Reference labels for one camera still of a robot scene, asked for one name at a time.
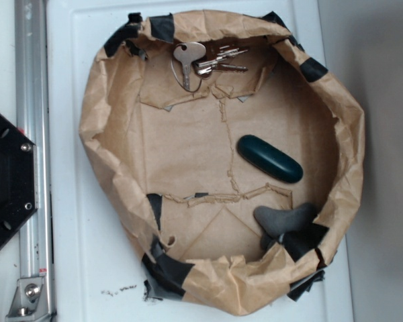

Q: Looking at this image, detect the gray toy animal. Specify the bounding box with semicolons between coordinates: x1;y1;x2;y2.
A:
253;203;317;250

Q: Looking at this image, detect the brown paper bag bin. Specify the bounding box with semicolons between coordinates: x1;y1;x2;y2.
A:
79;10;365;316

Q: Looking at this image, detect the dark green oval case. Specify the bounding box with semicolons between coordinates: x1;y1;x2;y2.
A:
236;135;304;183

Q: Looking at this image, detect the bunch of small keys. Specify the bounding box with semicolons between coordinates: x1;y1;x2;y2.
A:
193;44;249;79

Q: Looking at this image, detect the large silver key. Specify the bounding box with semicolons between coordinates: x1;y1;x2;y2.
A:
173;42;206;91

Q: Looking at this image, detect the wire key ring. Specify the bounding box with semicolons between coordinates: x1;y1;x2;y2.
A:
170;58;203;93

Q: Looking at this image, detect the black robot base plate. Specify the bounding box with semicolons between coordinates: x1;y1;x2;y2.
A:
0;114;37;250

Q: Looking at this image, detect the aluminum extrusion rail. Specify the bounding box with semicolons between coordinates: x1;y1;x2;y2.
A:
14;1;57;321

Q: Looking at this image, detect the metal corner bracket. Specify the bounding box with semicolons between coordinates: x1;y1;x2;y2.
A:
5;276;50;321

